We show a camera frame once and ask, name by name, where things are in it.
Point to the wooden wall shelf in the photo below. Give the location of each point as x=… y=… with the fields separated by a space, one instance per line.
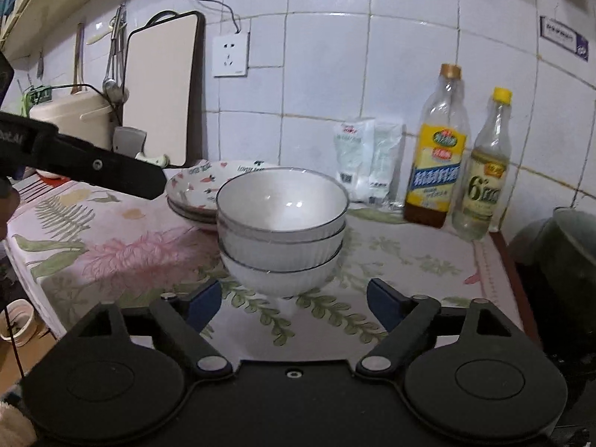
x=42 y=0

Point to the blue white wall sticker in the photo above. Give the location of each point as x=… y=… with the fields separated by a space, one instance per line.
x=563 y=37

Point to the white wall socket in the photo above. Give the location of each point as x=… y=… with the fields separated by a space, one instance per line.
x=230 y=51

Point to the yellow label oil bottle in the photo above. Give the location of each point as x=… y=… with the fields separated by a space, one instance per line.
x=437 y=158

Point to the small white container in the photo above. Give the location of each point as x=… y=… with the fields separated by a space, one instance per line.
x=16 y=321

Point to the dark cooking pot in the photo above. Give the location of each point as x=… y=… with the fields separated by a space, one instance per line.
x=554 y=242

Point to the clear vinegar bottle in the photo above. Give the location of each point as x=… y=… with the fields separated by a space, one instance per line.
x=484 y=181

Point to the white salt bag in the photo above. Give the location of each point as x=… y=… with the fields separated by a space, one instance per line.
x=354 y=163
x=387 y=163

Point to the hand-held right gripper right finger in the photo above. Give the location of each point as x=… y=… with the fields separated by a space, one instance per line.
x=384 y=302

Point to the metal ladle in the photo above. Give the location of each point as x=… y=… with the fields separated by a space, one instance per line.
x=114 y=84

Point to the white ribbed bowl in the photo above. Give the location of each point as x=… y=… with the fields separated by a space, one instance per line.
x=279 y=254
x=279 y=200
x=279 y=281

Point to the floral tablecloth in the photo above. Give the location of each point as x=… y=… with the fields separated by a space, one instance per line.
x=116 y=242

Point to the cream rice cooker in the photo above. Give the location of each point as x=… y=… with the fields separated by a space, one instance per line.
x=70 y=118

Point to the white bear print plate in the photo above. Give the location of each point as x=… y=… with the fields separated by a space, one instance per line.
x=200 y=181

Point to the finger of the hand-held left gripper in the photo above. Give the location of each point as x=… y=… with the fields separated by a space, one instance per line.
x=111 y=170

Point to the cream cutting board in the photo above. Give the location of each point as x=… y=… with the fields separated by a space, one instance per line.
x=158 y=93

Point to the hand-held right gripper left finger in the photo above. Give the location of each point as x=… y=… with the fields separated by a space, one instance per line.
x=205 y=305

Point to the grey cutting board stand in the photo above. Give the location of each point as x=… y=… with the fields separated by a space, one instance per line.
x=128 y=142

